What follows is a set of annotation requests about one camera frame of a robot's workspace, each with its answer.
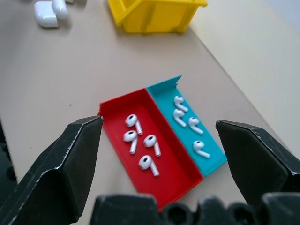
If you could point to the yellow plastic bin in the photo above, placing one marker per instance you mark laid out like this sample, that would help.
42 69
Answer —
154 14

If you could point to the blue plastic tray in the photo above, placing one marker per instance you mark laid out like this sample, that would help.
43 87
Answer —
187 117

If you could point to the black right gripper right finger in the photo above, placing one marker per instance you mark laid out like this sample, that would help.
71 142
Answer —
253 161

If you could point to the red plastic tray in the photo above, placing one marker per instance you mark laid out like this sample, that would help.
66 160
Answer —
161 150

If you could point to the white earbud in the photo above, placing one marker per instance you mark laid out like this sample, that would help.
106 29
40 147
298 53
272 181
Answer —
130 139
199 147
195 124
152 143
134 123
180 102
147 164
179 116

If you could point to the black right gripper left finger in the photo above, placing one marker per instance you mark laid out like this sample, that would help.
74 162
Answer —
58 173

